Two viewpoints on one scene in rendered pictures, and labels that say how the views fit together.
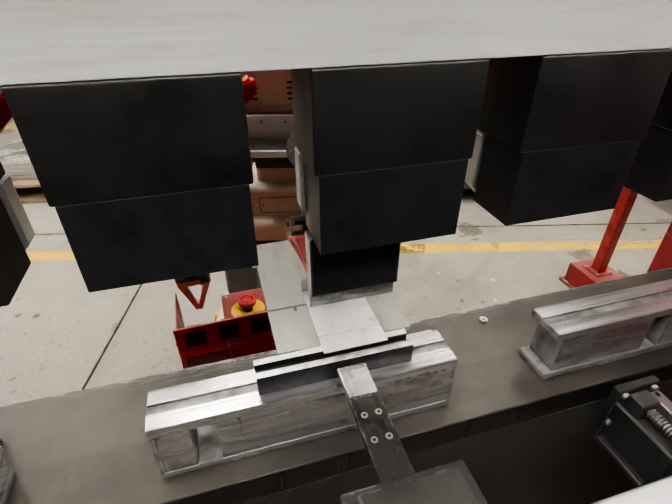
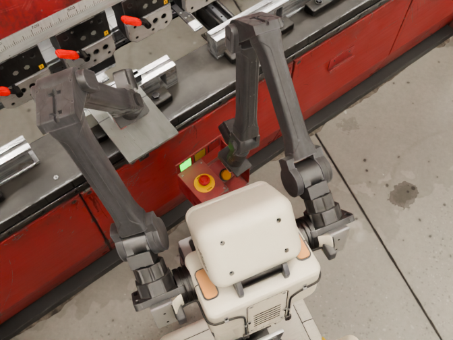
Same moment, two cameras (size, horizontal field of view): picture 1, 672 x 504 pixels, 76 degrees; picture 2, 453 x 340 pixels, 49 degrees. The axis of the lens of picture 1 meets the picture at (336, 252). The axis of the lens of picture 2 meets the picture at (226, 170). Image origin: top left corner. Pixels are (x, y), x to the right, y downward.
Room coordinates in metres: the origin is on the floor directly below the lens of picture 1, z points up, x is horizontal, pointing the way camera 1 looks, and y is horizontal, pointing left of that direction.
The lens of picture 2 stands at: (1.48, -0.03, 2.31)
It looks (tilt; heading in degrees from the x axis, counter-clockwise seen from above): 61 degrees down; 158
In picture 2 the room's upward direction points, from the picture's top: straight up
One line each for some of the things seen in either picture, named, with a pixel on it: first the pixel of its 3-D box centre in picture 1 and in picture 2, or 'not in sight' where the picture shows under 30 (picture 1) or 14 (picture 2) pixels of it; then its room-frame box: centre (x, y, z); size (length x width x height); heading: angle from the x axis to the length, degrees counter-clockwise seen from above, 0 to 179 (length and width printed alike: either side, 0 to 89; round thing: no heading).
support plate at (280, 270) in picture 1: (321, 283); (131, 119); (0.53, 0.02, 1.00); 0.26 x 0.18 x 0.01; 16
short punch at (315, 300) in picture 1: (353, 265); (98, 63); (0.39, -0.02, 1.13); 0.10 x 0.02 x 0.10; 106
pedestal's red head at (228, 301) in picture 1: (228, 327); (213, 177); (0.70, 0.23, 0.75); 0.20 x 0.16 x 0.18; 108
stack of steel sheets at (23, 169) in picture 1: (71, 155); not in sight; (3.19, 2.04, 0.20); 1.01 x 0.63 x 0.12; 95
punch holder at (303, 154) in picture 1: (380, 148); (81, 36); (0.40, -0.04, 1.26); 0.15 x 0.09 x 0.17; 106
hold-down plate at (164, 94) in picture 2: not in sight; (132, 114); (0.43, 0.04, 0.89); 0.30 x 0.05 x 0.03; 106
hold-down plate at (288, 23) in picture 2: not in sight; (259, 39); (0.28, 0.58, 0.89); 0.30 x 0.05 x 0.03; 106
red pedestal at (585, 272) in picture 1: (618, 219); not in sight; (1.79, -1.33, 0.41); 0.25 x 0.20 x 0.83; 16
